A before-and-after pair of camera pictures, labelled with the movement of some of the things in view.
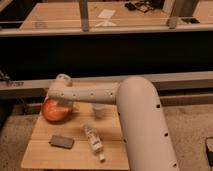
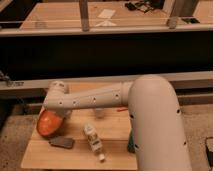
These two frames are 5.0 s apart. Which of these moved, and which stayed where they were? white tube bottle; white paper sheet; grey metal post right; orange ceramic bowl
Moved: orange ceramic bowl
Stayed: grey metal post right; white tube bottle; white paper sheet
